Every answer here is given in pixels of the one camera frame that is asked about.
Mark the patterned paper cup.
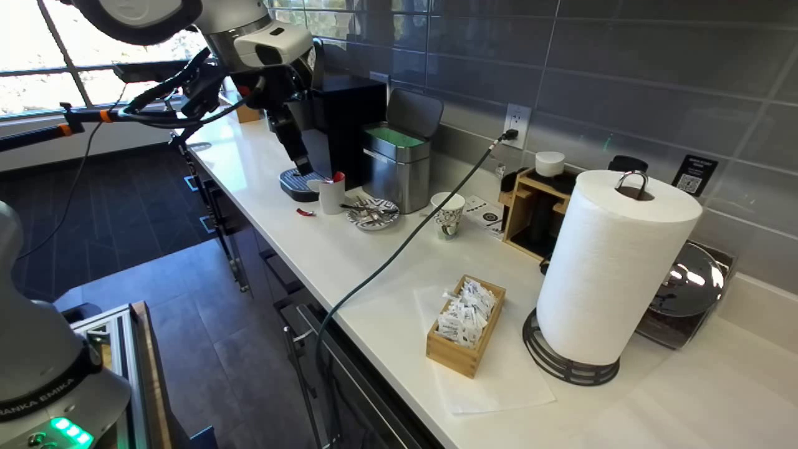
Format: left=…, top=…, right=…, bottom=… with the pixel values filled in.
left=433, top=191, right=468, bottom=236

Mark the white lidded jar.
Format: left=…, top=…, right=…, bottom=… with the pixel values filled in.
left=535, top=151, right=564, bottom=176

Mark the patterned paper plate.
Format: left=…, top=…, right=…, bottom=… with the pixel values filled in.
left=350, top=199, right=399, bottom=231

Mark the wooden condiment organizer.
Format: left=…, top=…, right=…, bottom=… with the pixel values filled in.
left=501, top=169, right=576, bottom=257

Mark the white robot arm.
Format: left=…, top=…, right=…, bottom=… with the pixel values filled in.
left=0, top=0, right=313, bottom=449

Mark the black coffee machine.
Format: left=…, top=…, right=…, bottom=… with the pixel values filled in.
left=279, top=74, right=387, bottom=202

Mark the small black sign card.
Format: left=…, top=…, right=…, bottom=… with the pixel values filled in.
left=673, top=154, right=718, bottom=197

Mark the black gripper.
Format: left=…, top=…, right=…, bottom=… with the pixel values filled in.
left=251, top=66, right=307, bottom=159

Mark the stainless steel bin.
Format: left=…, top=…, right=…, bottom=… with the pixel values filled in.
left=364, top=89, right=445, bottom=212

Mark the white wall outlet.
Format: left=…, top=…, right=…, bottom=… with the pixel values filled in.
left=504, top=104, right=532, bottom=148

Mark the black power cable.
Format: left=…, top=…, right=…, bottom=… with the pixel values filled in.
left=313, top=128, right=521, bottom=449

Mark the black paper towel holder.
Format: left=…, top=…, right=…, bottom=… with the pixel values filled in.
left=521, top=315, right=622, bottom=387

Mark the wooden sugar packet box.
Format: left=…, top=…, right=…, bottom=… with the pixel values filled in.
left=428, top=275, right=506, bottom=377

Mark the white cup with red packets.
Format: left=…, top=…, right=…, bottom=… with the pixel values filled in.
left=320, top=171, right=344, bottom=214

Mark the white paper towel roll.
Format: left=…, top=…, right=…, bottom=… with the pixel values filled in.
left=537, top=169, right=704, bottom=365

